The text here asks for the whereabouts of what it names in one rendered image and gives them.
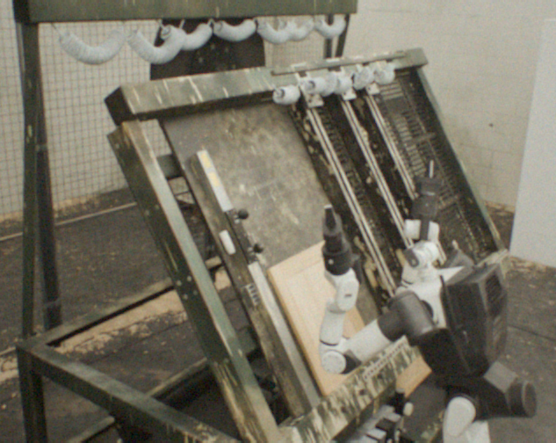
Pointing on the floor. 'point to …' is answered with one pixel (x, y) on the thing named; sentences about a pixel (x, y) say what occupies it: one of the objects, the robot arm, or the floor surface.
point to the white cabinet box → (548, 156)
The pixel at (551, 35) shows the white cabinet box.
